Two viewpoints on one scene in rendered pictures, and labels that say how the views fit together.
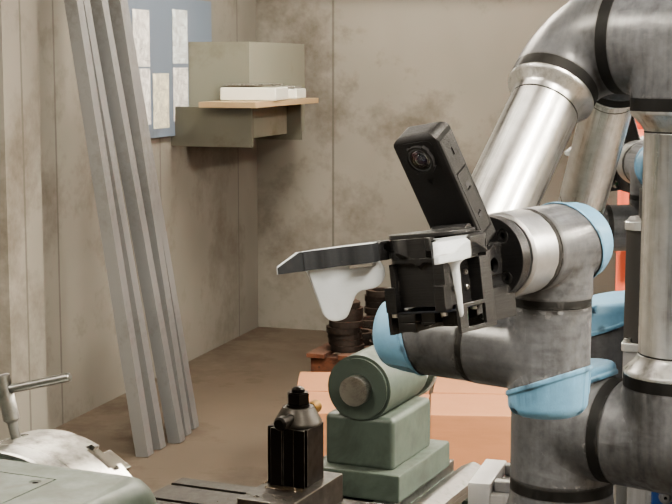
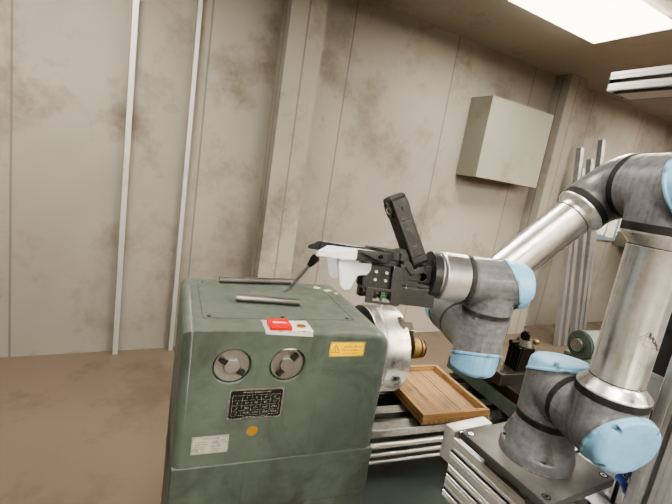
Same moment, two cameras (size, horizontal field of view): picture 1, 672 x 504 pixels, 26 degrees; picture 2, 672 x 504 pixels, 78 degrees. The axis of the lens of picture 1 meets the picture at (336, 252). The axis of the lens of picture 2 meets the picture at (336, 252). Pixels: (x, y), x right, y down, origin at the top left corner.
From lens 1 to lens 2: 0.81 m
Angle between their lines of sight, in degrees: 43
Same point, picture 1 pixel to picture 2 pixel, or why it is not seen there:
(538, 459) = (525, 398)
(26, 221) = not seen: hidden behind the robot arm
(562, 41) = (589, 181)
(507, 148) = (528, 231)
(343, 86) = not seen: outside the picture
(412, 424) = not seen: hidden behind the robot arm
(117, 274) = (564, 281)
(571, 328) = (481, 329)
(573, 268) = (488, 296)
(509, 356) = (452, 332)
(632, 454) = (563, 420)
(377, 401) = (586, 353)
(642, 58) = (629, 195)
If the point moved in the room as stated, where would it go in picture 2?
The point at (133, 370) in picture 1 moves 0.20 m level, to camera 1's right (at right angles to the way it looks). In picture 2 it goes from (560, 315) to (578, 321)
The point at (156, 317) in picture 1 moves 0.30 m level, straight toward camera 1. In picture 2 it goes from (576, 300) to (573, 304)
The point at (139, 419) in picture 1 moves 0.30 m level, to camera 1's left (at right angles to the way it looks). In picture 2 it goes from (558, 332) to (533, 324)
